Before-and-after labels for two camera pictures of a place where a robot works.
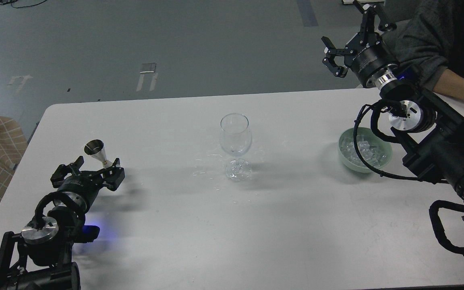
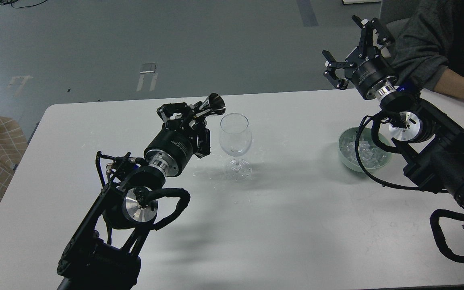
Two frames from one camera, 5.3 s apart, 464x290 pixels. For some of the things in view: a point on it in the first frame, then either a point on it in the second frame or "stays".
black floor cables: [7, 2] stays
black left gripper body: [82, 187] to [172, 149]
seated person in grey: [444, 44] stays
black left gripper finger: [113, 176] to [203, 137]
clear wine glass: [235, 135] stays
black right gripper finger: [367, 25] to [367, 47]
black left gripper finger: [63, 171] to [172, 114]
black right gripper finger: [331, 52] to [340, 83]
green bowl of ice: [377, 150] stays
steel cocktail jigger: [96, 148] to [214, 102]
